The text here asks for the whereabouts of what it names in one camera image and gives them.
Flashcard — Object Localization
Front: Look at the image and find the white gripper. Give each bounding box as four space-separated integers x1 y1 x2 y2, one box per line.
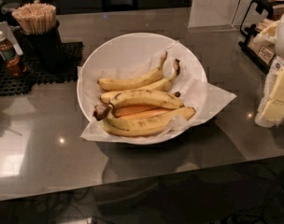
253 14 284 128

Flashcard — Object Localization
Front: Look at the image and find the single yellow banana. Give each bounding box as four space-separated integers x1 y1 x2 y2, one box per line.
97 51 168 91

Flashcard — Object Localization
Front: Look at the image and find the white bowl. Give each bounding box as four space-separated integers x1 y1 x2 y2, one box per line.
76 32 208 146

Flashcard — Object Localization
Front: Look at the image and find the front lower yellow banana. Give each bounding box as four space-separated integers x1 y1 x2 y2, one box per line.
105 106 195 131

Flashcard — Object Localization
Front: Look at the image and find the bottom yellow banana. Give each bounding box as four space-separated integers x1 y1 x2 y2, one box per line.
102 119 167 137

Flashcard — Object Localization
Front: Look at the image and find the spotted yellow banana bunch top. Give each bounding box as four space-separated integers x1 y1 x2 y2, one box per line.
92 90 184 120

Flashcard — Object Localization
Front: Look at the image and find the orange inner banana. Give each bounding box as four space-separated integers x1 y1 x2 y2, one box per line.
113 105 169 119

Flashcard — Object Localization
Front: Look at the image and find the black condiment rack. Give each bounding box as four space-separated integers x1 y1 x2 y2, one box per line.
238 0 284 74

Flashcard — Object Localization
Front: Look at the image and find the white paper liner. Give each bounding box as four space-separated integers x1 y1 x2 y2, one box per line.
77 40 238 143

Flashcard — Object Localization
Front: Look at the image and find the clear acrylic sign holder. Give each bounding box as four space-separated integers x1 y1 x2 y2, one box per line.
188 0 252 28

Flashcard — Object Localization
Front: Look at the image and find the black cup holder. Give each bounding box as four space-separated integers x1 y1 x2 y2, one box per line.
23 21 64 73

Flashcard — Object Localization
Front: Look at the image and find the wooden stir sticks bundle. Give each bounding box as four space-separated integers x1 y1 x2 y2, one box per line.
12 2 56 35

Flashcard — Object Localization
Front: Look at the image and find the small brown sauce bottle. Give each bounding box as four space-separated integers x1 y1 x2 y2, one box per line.
0 31 27 77

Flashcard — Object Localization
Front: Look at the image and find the black rubber mesh mat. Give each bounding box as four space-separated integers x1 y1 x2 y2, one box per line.
0 42 83 96

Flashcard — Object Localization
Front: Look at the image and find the dark lidded jar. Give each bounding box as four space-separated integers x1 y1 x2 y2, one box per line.
0 0 21 26

